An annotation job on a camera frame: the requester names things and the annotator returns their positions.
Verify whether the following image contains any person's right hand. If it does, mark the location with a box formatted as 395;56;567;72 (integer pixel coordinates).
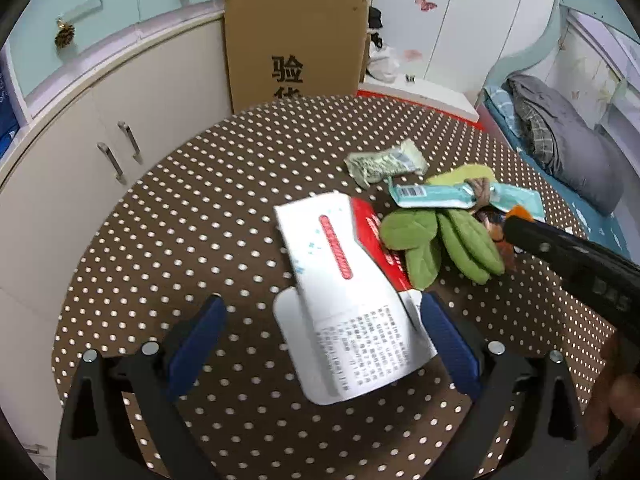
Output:
582;332;640;448

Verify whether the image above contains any small orange item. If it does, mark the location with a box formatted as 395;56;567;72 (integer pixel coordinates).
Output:
475;204;531;273

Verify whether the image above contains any blue bag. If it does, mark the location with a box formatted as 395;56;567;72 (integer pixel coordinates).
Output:
0;67;21;161

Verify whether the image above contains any round polka dot table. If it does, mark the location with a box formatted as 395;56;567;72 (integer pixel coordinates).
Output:
52;92;621;480

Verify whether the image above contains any teal wrapper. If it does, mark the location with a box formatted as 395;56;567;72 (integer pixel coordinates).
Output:
389;178;545;220

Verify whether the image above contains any teal plaid pillow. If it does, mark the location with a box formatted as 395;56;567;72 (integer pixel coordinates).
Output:
484;84;521;136

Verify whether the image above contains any green white wrapper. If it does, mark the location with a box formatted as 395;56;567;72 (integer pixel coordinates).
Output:
344;139;431;190

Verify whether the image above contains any black clothing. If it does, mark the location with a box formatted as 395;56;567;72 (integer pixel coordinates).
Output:
367;6;385;51

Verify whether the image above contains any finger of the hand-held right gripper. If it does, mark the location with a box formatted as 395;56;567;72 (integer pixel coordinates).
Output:
502;214;596;281

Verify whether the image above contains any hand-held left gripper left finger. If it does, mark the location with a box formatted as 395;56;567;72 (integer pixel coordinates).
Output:
56;294;228;480

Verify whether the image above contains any white low cabinet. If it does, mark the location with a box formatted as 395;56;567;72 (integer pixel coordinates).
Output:
0;7;236;471

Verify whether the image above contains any white plastic bag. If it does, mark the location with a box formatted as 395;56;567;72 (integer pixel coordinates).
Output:
367;45;401;81

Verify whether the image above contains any white box with red stripe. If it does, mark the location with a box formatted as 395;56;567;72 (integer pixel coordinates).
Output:
273;191;438;406

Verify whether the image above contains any pinecone ornament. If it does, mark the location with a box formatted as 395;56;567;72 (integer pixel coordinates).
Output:
54;20;76;50

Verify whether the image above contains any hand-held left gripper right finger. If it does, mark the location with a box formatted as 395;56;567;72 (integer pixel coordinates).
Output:
420;291;591;480

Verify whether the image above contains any grey quilt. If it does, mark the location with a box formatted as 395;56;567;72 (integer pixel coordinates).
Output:
505;72;633;216

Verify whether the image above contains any red white step platform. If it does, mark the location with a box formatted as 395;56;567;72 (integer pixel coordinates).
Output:
362;76;481;121

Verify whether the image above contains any large cardboard box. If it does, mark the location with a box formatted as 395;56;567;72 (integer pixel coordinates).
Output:
223;0;371;116

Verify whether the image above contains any green leaf-shaped cloth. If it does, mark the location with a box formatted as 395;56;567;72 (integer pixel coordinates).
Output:
379;162;506;291

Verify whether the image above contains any teal bunk bed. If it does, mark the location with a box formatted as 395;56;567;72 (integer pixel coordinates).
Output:
475;0;640;261

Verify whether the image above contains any pale wardrobe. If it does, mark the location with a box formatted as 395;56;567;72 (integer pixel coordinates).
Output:
290;0;561;96

